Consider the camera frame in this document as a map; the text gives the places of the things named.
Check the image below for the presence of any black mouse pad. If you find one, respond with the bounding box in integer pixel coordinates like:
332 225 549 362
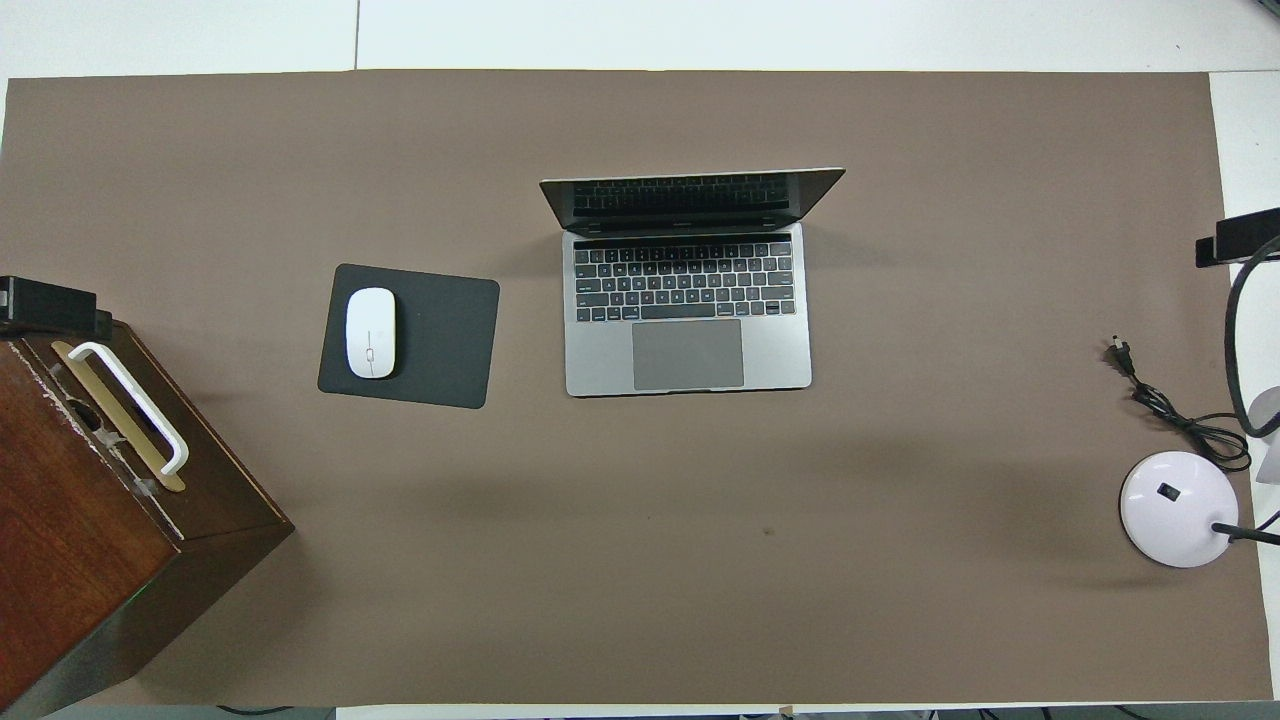
317 263 501 410

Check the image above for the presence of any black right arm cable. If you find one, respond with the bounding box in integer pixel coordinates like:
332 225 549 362
1224 235 1280 441

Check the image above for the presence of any white box handle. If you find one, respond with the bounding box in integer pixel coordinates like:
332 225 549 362
68 342 190 476

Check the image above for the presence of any dark brown wooden box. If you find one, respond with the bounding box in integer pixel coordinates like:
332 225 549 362
0 318 296 719

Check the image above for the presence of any brass handle plate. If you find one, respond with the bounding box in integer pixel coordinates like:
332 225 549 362
50 340 188 493

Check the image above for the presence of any silver grey laptop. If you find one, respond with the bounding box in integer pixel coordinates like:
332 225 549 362
540 167 847 399

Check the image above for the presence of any brown table mat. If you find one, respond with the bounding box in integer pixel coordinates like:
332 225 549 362
0 70 1273 707

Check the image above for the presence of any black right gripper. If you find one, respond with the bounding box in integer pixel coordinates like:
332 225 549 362
1195 207 1280 269

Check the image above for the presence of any white computer mouse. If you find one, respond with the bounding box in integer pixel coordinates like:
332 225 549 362
345 287 398 380

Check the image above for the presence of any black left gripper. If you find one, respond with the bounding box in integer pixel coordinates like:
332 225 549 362
0 275 115 343

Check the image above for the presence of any black lamp power cable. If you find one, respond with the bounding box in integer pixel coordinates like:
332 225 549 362
1108 337 1253 473

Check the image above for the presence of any white desk lamp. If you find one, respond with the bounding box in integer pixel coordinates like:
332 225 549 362
1118 385 1280 569

